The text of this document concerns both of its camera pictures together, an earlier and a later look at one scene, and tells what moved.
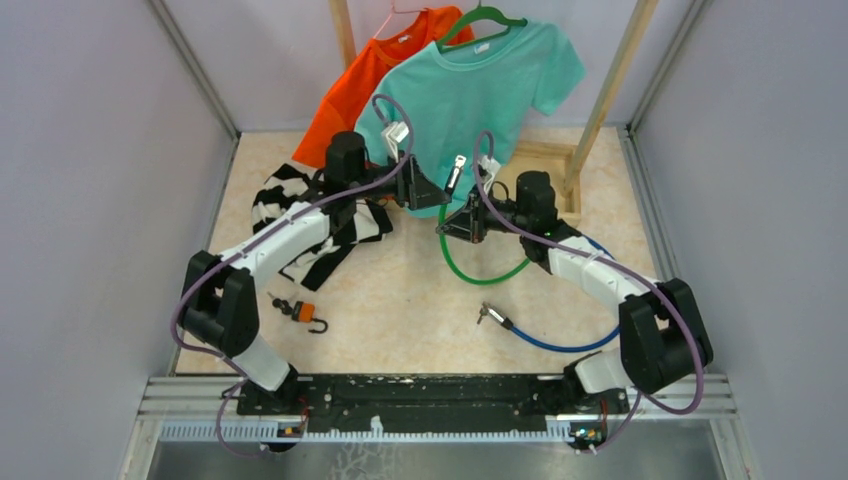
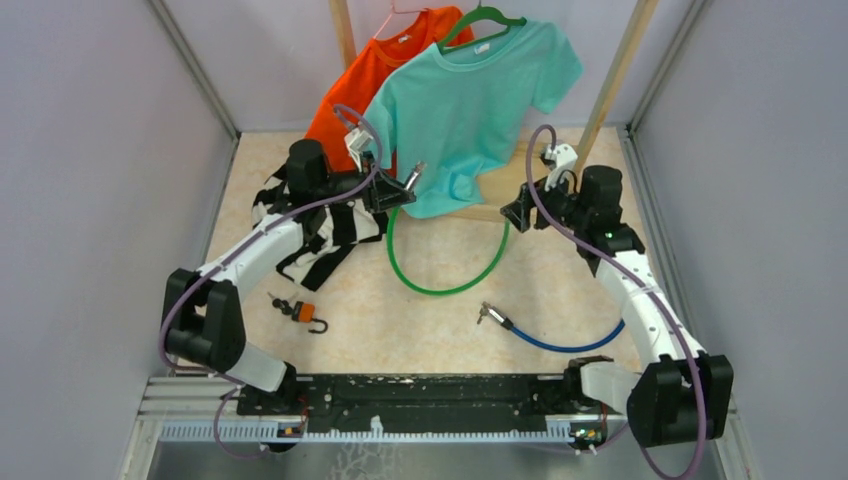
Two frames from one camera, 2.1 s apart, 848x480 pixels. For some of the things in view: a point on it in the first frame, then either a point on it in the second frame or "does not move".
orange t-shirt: [368, 69] does not move
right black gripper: [469, 224] -> [531, 194]
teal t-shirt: [473, 104] does not move
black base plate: [489, 403] does not move
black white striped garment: [282, 192] does not move
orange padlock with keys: [301, 311] does not move
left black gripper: [415, 191] -> [384, 194]
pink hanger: [384, 25] does not move
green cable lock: [473, 280] -> [409, 186]
